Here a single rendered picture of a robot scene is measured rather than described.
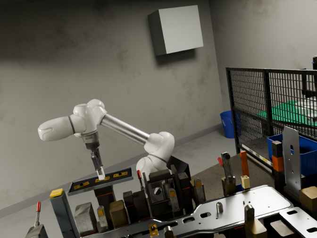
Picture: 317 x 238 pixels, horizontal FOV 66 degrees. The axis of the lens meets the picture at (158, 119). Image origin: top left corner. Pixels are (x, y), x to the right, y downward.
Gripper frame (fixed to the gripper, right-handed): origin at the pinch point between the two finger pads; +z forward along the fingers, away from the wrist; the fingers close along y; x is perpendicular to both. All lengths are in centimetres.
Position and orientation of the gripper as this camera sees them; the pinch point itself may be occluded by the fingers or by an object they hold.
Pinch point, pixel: (100, 173)
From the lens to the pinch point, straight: 149.3
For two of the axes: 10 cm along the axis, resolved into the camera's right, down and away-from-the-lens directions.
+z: 1.9, 9.5, 2.5
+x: 9.8, -2.1, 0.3
